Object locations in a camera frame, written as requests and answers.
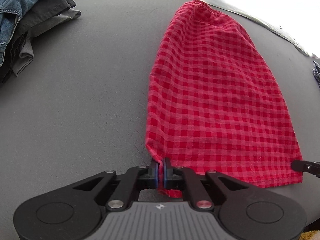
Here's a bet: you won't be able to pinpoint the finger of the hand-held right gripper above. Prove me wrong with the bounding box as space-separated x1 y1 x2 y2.
290 159 320 178

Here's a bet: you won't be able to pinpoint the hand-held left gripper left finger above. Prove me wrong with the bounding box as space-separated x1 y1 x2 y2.
72 160 159 210

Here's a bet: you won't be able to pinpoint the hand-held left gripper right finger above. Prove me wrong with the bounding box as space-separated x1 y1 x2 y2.
163 158 249 210

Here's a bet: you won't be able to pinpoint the red checked cloth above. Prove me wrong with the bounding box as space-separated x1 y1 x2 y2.
145 0 303 198

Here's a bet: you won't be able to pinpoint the yellow fuzzy cloth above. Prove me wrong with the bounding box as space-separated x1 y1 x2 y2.
299 230 320 240

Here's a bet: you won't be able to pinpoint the grey checked shirt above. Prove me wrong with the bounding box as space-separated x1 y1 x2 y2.
312 60 320 89

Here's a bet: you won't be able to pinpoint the black garment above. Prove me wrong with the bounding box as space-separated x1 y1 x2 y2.
0 0 77 84

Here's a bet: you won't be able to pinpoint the blue denim jeans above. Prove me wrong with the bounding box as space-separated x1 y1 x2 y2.
0 0 59 67

